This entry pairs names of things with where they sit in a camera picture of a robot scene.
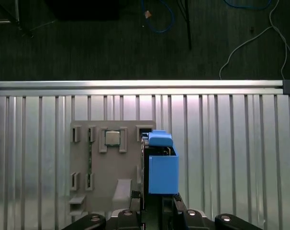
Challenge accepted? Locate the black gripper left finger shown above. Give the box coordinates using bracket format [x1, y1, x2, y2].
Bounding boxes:
[61, 191, 147, 230]

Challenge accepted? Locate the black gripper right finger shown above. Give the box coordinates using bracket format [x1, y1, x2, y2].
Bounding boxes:
[162, 193, 258, 230]

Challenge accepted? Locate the hard disk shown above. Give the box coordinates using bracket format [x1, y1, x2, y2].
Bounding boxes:
[139, 130, 181, 196]

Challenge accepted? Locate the grey parts rack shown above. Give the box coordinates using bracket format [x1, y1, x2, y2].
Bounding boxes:
[68, 120, 156, 216]

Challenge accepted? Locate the silver CPU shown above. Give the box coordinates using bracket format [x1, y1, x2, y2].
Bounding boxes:
[105, 130, 121, 146]

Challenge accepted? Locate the black tripod stand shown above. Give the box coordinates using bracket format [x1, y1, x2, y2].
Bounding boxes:
[177, 0, 193, 50]

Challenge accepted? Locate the black floor box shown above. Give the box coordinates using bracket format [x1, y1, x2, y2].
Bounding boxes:
[44, 0, 119, 22]

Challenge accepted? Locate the blue floor cable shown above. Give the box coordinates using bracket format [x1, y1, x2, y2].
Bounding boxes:
[141, 0, 176, 34]
[223, 0, 272, 11]

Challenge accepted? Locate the white floor cable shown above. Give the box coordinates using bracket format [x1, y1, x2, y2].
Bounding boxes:
[218, 0, 290, 81]

